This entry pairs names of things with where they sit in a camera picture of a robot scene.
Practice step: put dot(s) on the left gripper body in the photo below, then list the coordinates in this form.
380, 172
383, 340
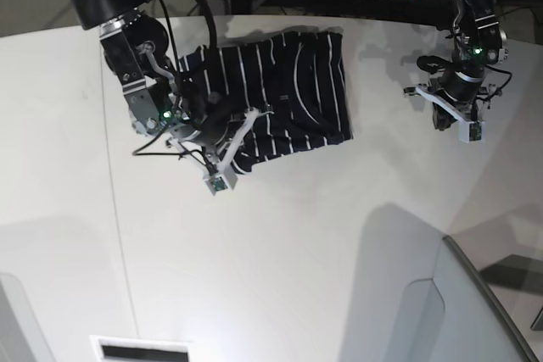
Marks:
458, 82

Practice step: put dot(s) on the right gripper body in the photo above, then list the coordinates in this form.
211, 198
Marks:
208, 118

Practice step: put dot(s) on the navy white striped t-shirt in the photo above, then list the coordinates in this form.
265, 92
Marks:
295, 78

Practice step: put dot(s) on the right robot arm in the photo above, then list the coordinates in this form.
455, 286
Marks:
160, 91

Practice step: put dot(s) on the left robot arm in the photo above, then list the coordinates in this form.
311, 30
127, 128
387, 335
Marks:
479, 44

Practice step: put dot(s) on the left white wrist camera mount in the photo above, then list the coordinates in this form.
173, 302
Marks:
447, 110

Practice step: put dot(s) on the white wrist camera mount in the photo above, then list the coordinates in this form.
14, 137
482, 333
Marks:
447, 110
214, 151

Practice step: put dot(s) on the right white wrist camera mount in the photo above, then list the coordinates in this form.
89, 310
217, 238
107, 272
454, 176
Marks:
214, 151

